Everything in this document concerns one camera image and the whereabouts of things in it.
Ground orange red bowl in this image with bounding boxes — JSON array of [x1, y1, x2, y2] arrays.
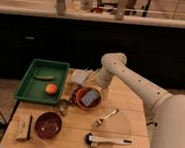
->
[[76, 87, 102, 110]]

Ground white cloth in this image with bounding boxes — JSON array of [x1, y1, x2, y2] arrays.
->
[[71, 69, 92, 85]]

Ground orange peach fruit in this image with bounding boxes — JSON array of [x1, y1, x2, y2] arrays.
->
[[45, 84, 57, 95]]

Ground white black brush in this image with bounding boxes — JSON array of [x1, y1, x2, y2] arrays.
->
[[85, 133, 133, 147]]

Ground green plastic tray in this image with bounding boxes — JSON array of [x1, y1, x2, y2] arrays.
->
[[15, 59, 70, 105]]

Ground small metal cup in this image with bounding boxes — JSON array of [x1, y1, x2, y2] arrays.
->
[[56, 99, 69, 117]]

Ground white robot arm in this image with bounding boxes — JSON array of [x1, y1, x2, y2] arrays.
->
[[95, 52, 185, 148]]

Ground silver fork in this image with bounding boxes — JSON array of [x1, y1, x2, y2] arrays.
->
[[92, 109, 119, 127]]

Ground dark purple bowl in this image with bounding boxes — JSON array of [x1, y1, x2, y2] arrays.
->
[[34, 112, 62, 140]]

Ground green cucumber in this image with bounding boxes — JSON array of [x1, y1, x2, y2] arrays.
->
[[33, 75, 54, 81]]

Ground blue sponge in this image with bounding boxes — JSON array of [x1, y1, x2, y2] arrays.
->
[[81, 89, 100, 107]]

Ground wooden block with black strip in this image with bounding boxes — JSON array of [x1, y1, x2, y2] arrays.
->
[[15, 114, 33, 141]]

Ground dark brown object beside bowl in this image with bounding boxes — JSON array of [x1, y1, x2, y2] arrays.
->
[[70, 88, 79, 105]]

